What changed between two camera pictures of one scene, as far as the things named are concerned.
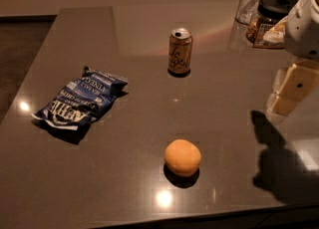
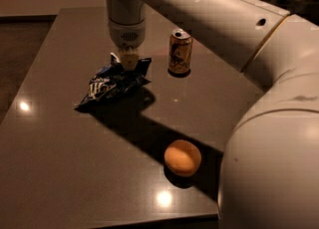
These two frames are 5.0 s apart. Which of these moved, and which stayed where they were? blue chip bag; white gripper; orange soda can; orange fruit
Moved: white gripper; blue chip bag
Stayed: orange fruit; orange soda can
